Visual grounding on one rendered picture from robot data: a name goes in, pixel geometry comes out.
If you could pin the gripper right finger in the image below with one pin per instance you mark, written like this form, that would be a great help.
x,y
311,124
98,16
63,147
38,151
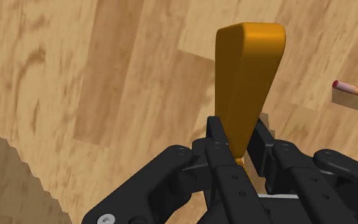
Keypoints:
x,y
315,180

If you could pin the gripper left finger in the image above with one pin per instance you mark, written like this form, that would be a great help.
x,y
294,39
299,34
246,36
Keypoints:
x,y
197,183

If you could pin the orange pencil with red eraser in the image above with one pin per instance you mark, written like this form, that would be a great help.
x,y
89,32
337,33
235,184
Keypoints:
x,y
355,90

